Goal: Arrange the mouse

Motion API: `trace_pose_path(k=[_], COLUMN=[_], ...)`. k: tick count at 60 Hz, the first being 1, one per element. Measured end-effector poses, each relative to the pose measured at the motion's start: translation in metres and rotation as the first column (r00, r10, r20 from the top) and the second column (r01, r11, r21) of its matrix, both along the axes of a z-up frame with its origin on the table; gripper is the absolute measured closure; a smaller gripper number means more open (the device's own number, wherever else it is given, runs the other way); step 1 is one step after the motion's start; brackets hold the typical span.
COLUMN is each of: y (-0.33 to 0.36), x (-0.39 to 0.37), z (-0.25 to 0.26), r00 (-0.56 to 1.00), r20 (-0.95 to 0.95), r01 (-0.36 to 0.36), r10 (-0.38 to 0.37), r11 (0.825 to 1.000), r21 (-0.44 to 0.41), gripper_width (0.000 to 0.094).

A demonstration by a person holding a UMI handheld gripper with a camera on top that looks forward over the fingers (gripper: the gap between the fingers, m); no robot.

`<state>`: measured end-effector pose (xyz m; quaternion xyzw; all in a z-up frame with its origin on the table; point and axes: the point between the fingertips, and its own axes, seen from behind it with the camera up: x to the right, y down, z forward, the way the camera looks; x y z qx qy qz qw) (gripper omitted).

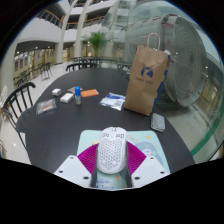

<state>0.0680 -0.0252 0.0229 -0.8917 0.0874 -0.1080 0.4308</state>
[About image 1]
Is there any white and blue packet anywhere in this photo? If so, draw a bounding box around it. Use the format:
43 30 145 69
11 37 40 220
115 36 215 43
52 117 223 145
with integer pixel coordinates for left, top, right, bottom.
98 92 127 111

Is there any dark grey flat case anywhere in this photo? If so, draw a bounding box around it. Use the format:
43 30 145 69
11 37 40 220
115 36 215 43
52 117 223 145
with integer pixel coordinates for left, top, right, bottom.
150 112 166 133

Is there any brown paper carrier bag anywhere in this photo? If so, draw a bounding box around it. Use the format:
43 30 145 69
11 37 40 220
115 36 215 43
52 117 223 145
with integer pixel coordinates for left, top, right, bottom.
123 32 171 117

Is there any white lattice chair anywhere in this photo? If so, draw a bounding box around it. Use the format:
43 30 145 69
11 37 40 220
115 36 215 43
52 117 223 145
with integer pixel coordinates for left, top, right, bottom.
0 85 9 108

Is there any clear packet with cookie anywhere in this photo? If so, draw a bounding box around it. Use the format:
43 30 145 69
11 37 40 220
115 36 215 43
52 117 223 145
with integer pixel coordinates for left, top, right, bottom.
35 98 58 116

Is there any small white box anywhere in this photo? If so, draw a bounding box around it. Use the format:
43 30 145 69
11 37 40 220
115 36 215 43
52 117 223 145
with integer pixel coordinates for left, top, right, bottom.
51 87 63 97

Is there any large grey ribbed cylinder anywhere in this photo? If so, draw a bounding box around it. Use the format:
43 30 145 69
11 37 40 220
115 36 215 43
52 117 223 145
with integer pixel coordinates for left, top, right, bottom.
123 14 209 108

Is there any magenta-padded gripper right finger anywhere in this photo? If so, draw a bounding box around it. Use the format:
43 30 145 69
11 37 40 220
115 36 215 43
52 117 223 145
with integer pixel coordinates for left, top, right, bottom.
124 142 170 189

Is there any green potted palm plant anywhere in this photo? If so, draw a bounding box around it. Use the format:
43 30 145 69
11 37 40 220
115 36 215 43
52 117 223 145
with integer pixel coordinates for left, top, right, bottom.
84 31 109 58

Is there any cream rectangular box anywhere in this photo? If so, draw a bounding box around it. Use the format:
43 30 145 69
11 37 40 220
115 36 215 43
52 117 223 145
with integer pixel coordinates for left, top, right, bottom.
59 92 75 104

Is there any white perforated computer mouse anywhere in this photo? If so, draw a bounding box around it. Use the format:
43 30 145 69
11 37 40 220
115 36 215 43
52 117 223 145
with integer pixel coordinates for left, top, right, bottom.
96 126 128 175

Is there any orange flat packet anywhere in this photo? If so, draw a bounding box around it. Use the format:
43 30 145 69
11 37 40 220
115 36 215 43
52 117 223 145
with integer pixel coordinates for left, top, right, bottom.
80 88 100 99

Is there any black spindle-back chair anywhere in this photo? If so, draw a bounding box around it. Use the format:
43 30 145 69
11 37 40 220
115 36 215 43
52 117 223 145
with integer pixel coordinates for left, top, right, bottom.
2 81 37 149

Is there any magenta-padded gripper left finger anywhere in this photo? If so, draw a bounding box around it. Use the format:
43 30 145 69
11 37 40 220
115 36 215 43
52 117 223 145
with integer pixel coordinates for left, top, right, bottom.
53 143 101 188

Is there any group of black table chairs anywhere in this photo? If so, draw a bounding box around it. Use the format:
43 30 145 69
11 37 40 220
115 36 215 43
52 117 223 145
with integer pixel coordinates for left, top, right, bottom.
65 58 133 79

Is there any group of distant dark chairs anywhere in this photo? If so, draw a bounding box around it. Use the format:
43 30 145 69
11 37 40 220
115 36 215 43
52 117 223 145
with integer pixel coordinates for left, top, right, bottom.
12 62 54 88

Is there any light teal printed mouse pad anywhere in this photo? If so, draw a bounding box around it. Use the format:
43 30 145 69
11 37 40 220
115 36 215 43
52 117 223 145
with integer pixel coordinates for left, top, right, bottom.
76 129 172 191

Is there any small blue-capped bottle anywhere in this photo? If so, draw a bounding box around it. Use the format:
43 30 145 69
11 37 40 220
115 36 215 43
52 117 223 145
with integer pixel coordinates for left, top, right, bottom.
74 86 82 106

